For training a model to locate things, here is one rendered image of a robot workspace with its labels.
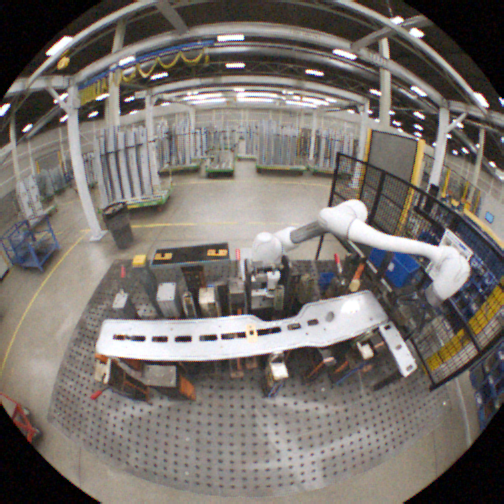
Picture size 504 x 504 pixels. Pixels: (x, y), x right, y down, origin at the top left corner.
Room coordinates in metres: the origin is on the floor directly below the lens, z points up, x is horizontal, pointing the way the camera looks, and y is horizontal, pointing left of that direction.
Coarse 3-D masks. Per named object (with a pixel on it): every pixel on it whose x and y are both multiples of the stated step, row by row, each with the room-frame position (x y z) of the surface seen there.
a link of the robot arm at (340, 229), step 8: (328, 208) 0.76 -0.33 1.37; (336, 208) 0.75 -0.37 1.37; (344, 208) 0.73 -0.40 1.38; (320, 216) 0.75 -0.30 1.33; (328, 216) 0.71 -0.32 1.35; (336, 216) 0.69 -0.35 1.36; (344, 216) 0.67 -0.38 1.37; (352, 216) 0.67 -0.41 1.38; (320, 224) 0.75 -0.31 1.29; (328, 224) 0.69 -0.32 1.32; (336, 224) 0.66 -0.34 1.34; (344, 224) 0.64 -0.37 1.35; (336, 232) 0.66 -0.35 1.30; (344, 232) 0.63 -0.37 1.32
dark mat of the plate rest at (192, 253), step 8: (168, 248) 0.70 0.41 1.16; (176, 248) 0.71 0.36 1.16; (184, 248) 0.71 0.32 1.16; (192, 248) 0.71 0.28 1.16; (200, 248) 0.71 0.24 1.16; (208, 248) 0.71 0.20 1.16; (216, 248) 0.71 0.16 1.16; (224, 248) 0.72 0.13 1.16; (176, 256) 0.65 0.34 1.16; (184, 256) 0.65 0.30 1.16; (192, 256) 0.65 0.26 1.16; (200, 256) 0.65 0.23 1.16; (208, 256) 0.65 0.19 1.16; (216, 256) 0.66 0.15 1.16; (224, 256) 0.66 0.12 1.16; (152, 264) 0.58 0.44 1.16; (160, 264) 0.59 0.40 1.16
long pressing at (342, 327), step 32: (128, 320) 0.36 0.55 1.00; (160, 320) 0.40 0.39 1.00; (192, 320) 0.42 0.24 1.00; (224, 320) 0.43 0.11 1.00; (256, 320) 0.44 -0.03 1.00; (288, 320) 0.44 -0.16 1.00; (320, 320) 0.43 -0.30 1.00; (352, 320) 0.42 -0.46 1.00; (384, 320) 0.39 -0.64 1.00; (128, 352) 0.21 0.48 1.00; (160, 352) 0.25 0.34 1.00; (192, 352) 0.27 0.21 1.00; (224, 352) 0.29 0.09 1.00; (256, 352) 0.29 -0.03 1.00
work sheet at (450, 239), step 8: (448, 232) 0.55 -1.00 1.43; (440, 240) 0.57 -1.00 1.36; (448, 240) 0.53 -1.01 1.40; (456, 240) 0.48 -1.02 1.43; (456, 248) 0.46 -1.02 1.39; (464, 248) 0.42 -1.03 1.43; (464, 256) 0.39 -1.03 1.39; (432, 264) 0.55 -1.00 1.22; (432, 272) 0.52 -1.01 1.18; (432, 280) 0.49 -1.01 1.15
